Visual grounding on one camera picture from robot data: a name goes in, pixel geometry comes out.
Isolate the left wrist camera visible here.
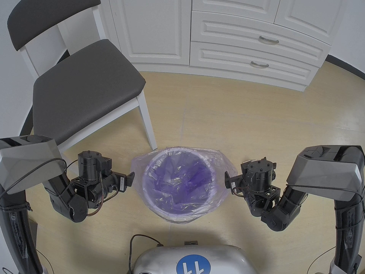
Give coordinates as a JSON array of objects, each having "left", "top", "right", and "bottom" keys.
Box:
[{"left": 98, "top": 156, "right": 112, "bottom": 174}]

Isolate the white trash bin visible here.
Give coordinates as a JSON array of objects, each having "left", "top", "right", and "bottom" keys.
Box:
[{"left": 143, "top": 149, "right": 216, "bottom": 218}]

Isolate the white wardrobe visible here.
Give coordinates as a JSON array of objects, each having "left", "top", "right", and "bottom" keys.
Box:
[{"left": 98, "top": 0, "right": 350, "bottom": 93}]

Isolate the purple plastic bag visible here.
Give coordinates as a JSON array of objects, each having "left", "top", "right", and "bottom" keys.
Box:
[{"left": 131, "top": 146, "right": 238, "bottom": 225}]

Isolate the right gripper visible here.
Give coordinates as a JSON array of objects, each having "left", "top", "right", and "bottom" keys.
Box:
[{"left": 224, "top": 171, "right": 249, "bottom": 197}]

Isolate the black cable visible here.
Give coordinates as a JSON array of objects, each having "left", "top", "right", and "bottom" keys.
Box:
[{"left": 129, "top": 234, "right": 163, "bottom": 274}]

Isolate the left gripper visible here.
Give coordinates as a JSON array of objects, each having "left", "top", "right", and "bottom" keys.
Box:
[{"left": 100, "top": 171, "right": 136, "bottom": 197}]

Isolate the white chair grey seat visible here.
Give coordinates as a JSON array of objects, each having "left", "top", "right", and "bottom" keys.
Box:
[{"left": 7, "top": 0, "right": 158, "bottom": 153}]

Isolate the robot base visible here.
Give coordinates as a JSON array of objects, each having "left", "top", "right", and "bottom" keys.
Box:
[{"left": 134, "top": 240, "right": 257, "bottom": 274}]

